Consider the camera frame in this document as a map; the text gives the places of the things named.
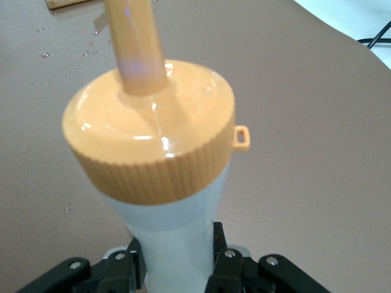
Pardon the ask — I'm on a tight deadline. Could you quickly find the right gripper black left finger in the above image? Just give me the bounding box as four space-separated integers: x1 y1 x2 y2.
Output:
13 236 148 293

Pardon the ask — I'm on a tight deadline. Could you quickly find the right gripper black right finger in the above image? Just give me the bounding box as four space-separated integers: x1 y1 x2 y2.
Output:
205 221 334 293

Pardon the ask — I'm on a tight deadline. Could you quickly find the sauce bottle with orange cap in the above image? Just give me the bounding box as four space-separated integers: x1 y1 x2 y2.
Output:
60 0 252 293

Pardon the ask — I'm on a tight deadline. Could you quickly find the wooden cutting board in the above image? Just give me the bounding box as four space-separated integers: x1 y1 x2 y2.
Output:
45 0 93 12

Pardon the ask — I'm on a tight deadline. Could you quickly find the black floor cable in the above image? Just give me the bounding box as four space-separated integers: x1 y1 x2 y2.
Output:
356 21 391 50

